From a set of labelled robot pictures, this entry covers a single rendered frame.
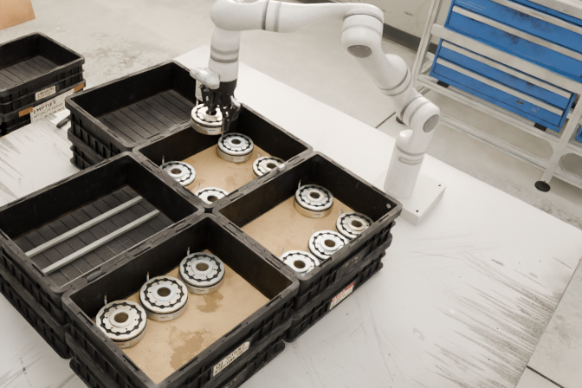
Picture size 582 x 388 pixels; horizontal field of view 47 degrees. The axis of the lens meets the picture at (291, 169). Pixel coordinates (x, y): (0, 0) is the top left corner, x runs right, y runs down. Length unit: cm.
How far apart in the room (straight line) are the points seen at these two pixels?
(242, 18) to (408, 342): 87
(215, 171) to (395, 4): 297
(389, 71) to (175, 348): 80
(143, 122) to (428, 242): 91
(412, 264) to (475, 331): 25
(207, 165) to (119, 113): 35
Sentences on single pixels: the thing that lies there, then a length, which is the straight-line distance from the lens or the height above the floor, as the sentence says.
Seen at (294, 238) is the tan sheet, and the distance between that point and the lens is 169.
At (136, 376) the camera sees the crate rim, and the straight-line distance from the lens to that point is 128.
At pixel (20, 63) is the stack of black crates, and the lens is 303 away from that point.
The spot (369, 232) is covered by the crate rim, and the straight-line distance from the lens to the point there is 161.
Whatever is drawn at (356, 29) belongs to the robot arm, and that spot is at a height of 135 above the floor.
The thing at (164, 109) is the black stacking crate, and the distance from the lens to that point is 210.
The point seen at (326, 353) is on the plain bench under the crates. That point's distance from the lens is 164.
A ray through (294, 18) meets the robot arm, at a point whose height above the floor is 134.
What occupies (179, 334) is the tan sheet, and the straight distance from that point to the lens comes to 146.
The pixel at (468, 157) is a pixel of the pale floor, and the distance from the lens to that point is 370.
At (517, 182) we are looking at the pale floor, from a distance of 365.
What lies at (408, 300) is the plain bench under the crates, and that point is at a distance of 180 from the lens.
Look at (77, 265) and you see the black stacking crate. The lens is 160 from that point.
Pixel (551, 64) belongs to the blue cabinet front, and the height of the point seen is 63.
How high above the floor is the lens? 198
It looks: 37 degrees down
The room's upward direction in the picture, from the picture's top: 10 degrees clockwise
